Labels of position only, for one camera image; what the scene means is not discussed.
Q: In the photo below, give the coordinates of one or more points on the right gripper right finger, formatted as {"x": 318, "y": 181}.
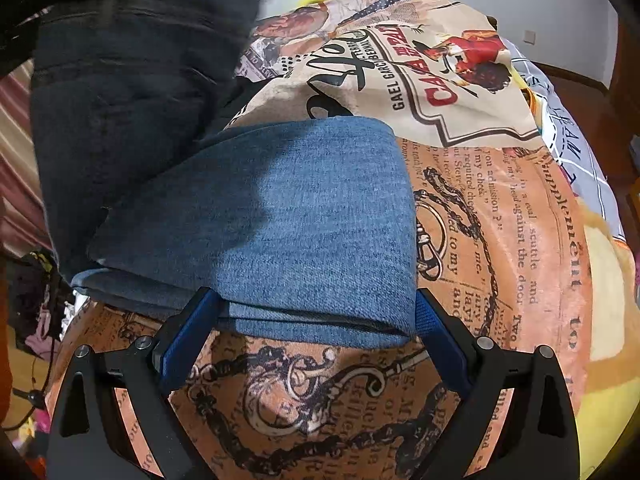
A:
{"x": 538, "y": 439}

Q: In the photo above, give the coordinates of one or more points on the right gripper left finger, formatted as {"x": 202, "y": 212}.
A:
{"x": 88, "y": 438}

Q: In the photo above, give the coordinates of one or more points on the blue denim jeans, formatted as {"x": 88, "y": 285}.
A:
{"x": 306, "y": 229}

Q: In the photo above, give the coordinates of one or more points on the printed bed quilt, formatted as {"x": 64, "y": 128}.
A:
{"x": 505, "y": 238}

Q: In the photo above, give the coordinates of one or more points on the striped red curtain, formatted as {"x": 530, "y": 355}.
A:
{"x": 23, "y": 226}

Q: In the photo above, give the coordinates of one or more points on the wall power socket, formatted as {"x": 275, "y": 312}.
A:
{"x": 529, "y": 37}

